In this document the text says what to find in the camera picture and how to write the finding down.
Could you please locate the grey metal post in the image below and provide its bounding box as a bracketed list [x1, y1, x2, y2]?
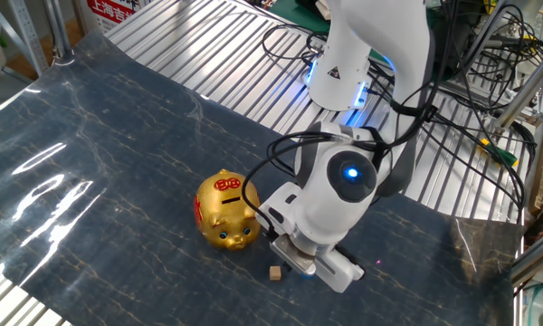
[43, 0, 73, 62]

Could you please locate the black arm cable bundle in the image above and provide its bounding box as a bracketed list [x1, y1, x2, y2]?
[242, 129, 438, 235]

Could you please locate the black pouch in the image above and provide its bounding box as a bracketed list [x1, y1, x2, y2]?
[427, 8, 471, 76]

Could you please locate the perforated grey metal strut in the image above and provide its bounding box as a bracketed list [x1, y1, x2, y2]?
[0, 0, 51, 76]

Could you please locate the black loose cable tangle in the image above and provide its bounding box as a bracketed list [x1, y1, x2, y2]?
[260, 0, 539, 214]

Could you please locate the red white printed sign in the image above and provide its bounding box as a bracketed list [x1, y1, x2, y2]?
[86, 0, 141, 34]

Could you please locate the aluminium frame beam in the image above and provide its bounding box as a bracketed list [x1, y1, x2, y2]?
[492, 53, 543, 132]

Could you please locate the green yellow cable connector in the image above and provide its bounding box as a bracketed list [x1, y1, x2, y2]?
[479, 138, 519, 168]

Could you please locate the gold piggy bank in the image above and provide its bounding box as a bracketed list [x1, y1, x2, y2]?
[193, 168, 262, 252]

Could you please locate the green base mat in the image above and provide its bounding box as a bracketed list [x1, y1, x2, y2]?
[271, 0, 408, 72]

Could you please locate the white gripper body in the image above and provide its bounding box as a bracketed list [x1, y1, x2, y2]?
[256, 181, 366, 293]

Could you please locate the dark blue marble mat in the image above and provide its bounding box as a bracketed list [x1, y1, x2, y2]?
[0, 31, 524, 326]

